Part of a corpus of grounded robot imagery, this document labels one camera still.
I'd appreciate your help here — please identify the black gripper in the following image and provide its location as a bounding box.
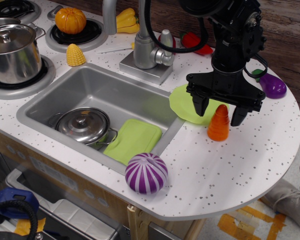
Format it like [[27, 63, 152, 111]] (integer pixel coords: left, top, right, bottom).
[[186, 69, 266, 127]]

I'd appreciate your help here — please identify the orange toy carrot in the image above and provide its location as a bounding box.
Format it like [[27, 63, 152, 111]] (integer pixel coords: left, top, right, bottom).
[[207, 104, 230, 142]]

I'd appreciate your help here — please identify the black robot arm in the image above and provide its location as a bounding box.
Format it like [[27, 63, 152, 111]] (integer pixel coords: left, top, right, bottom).
[[179, 0, 268, 127]]

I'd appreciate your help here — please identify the light green plate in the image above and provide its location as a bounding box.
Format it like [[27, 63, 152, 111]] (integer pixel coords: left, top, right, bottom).
[[169, 84, 230, 126]]

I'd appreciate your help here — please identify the purple toy eggplant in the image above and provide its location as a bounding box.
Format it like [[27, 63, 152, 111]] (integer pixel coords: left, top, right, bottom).
[[255, 73, 287, 99]]

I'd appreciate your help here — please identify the red toy pepper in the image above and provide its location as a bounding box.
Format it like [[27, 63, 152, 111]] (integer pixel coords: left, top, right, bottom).
[[179, 31, 213, 55]]

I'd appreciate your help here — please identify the red toy vegetable behind faucet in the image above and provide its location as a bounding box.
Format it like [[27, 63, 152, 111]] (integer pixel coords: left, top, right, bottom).
[[158, 34, 176, 55]]

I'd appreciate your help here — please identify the silver toy faucet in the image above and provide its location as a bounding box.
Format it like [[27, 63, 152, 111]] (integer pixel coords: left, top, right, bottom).
[[102, 0, 175, 85]]

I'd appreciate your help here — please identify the green cutting board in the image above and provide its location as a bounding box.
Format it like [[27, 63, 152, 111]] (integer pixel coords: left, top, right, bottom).
[[103, 118, 162, 166]]

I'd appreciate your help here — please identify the grey sink basin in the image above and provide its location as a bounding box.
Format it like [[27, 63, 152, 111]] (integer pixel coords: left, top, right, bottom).
[[16, 62, 186, 176]]

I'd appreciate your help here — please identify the purple striped toy onion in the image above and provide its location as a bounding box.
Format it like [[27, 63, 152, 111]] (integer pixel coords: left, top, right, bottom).
[[125, 152, 169, 195]]

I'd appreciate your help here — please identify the grey shoe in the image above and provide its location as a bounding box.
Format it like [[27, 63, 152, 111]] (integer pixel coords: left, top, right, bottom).
[[261, 179, 300, 227]]

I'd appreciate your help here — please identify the yellow toy bell pepper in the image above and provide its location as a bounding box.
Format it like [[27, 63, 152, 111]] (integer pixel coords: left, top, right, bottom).
[[116, 8, 140, 34]]

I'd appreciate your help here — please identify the small steel pot with lid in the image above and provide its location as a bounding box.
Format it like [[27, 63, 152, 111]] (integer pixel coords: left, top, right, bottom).
[[48, 107, 118, 150]]

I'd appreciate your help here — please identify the black stove burner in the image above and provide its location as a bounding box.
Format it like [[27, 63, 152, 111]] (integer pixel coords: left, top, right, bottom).
[[45, 18, 108, 53]]

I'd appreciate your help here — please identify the yellow toy corn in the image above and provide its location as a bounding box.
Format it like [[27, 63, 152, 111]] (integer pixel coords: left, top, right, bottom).
[[66, 43, 86, 67]]

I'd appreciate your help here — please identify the orange toy pumpkin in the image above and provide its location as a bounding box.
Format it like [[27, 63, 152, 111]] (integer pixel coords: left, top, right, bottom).
[[54, 7, 87, 35]]

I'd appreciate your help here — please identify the large steel pot with lid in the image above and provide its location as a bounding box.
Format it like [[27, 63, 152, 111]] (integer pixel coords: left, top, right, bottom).
[[0, 24, 46, 84]]

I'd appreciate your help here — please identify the back left stove burner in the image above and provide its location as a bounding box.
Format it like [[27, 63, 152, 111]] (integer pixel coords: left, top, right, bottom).
[[0, 0, 41, 24]]

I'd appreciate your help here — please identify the front stove burner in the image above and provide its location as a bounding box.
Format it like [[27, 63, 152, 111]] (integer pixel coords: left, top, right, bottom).
[[0, 55, 56, 100]]

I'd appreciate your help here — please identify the blue clamp tool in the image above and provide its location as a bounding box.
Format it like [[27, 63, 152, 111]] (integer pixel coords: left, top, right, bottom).
[[0, 187, 39, 219]]

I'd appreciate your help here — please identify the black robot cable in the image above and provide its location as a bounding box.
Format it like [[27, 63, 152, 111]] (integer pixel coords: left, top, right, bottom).
[[144, 0, 211, 55]]

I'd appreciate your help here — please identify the black hose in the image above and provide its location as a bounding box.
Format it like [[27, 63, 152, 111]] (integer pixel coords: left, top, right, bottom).
[[0, 199, 38, 240]]

